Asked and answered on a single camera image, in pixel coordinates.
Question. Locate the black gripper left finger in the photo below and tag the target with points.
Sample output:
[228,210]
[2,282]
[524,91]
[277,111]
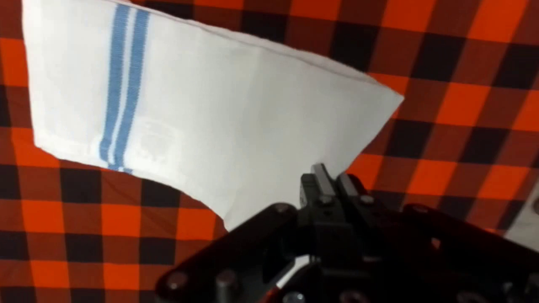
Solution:
[317,187]

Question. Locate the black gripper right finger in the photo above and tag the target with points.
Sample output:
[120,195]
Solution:
[354,197]

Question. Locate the white towel with blue stripes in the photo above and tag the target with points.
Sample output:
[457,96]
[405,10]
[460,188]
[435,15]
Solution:
[223,116]

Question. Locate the orange black plaid tablecloth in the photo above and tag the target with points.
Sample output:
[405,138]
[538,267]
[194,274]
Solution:
[465,139]

